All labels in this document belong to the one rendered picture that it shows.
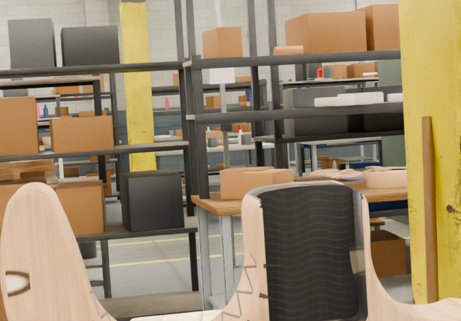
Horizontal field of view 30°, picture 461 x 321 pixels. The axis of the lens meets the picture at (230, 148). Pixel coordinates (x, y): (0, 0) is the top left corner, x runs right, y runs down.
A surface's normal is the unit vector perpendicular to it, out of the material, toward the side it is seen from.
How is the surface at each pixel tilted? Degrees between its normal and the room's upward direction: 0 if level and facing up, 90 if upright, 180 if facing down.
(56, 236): 90
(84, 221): 90
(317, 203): 90
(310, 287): 90
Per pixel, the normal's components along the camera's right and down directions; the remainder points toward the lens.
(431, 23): -0.98, 0.07
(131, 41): 0.19, 0.04
